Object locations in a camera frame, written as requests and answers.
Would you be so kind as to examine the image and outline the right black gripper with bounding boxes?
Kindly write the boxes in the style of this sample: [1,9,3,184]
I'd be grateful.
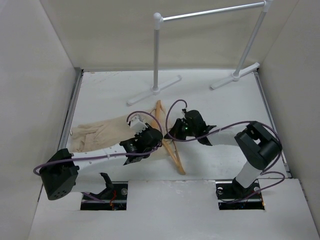
[164,118,198,142]

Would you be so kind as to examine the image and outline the wooden clothes hanger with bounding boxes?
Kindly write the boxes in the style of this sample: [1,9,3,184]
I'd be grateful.
[151,100,186,175]

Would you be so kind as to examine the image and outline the beige trousers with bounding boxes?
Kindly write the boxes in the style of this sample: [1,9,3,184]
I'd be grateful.
[68,100,169,158]

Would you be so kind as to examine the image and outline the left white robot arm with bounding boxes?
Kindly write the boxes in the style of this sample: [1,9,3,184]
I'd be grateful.
[34,114,163,203]

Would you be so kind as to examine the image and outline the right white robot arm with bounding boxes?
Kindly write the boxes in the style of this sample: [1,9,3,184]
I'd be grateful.
[165,108,283,200]

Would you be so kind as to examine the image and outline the white and silver clothes rack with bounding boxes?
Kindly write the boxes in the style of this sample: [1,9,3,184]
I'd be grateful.
[126,0,274,106]

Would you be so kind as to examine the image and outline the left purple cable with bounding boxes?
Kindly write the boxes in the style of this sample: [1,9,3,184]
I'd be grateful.
[32,110,164,203]

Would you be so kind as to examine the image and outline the purple cable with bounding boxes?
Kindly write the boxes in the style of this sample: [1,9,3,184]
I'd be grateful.
[32,110,164,203]
[164,99,286,204]

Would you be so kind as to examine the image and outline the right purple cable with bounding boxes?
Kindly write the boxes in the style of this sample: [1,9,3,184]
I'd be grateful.
[164,99,286,204]

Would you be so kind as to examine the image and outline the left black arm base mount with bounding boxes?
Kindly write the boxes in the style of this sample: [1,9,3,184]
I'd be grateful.
[80,173,129,211]

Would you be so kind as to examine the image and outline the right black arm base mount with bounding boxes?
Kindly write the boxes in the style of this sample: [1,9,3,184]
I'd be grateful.
[215,180,265,211]

